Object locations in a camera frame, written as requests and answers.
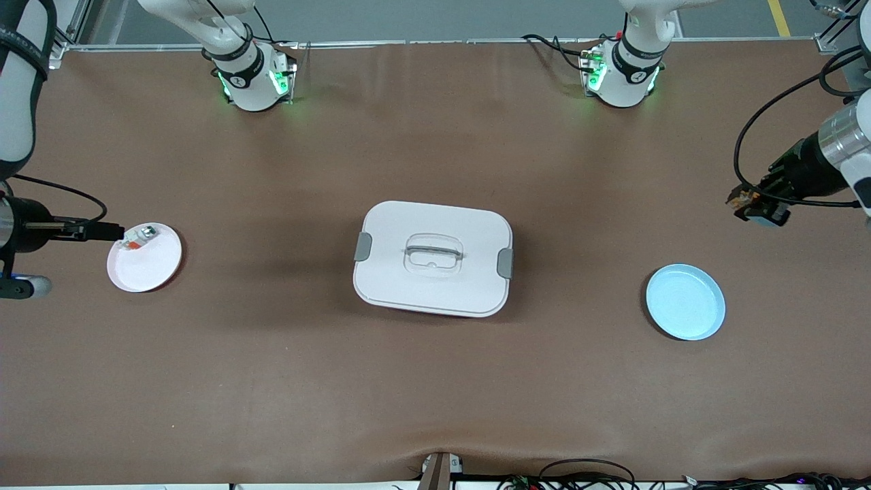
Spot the orange black push-button switch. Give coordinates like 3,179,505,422
725,185,759,214

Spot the white lidded storage box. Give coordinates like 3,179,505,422
352,200,514,319

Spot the small white orange component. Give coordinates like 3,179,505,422
117,226,159,251

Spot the white round plate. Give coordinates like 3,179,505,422
107,222,183,293

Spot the light blue round plate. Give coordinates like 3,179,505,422
645,263,726,341

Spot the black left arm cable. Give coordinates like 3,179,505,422
733,46,871,208

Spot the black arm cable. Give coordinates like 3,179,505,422
733,46,871,208
10,174,110,224

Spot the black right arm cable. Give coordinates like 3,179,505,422
10,174,110,224

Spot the black base cable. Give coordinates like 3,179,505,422
521,33,601,73
204,0,300,50

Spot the black cable bundle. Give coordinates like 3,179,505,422
680,471,871,490

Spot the black looped cable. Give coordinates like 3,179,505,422
538,459,638,490

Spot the silver table edge rail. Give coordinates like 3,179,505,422
41,37,834,55

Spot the brown metal table bracket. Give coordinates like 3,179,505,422
418,451,464,490

